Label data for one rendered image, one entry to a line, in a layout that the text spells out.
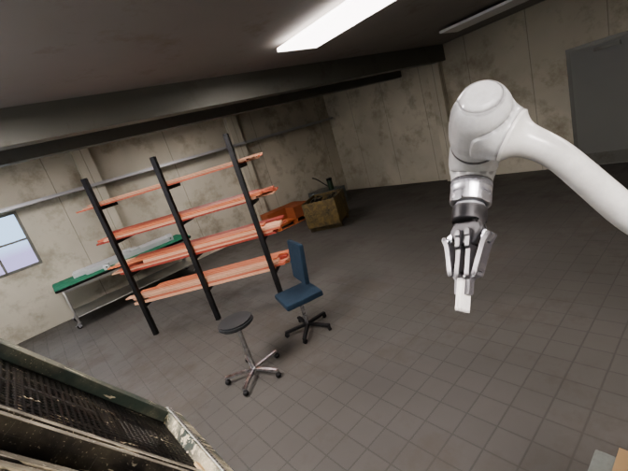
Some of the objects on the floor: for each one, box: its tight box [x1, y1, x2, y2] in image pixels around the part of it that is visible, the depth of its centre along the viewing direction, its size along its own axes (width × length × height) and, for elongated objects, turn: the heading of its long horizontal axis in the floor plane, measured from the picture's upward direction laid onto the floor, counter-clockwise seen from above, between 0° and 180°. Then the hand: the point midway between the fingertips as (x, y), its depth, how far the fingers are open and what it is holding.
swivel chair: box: [275, 239, 332, 344], centre depth 395 cm, size 58×55×100 cm
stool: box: [218, 311, 281, 396], centre depth 348 cm, size 57×60×63 cm
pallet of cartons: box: [260, 201, 306, 232], centre depth 965 cm, size 122×84×44 cm
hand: (463, 295), depth 76 cm, fingers closed
